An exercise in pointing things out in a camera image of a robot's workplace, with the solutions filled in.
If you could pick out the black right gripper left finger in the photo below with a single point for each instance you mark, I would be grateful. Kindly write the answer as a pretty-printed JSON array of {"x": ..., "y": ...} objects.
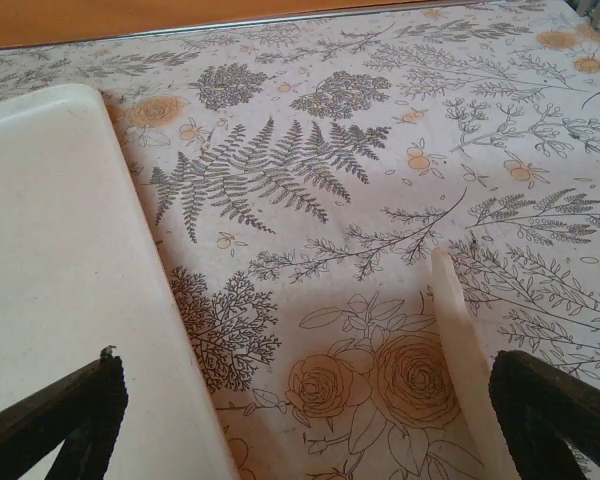
[{"x": 95, "y": 400}]

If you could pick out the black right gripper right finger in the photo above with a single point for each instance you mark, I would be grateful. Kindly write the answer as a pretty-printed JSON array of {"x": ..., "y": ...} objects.
[{"x": 540, "y": 410}]

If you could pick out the red patterned paper gift bag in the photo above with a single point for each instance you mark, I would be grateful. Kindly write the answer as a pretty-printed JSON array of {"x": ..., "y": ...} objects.
[{"x": 330, "y": 250}]

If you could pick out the translucent white strip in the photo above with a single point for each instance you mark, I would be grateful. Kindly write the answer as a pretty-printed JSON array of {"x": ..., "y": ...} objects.
[{"x": 455, "y": 325}]

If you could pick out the beige rectangular tray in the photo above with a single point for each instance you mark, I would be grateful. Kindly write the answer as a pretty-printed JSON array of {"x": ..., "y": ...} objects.
[{"x": 55, "y": 225}]

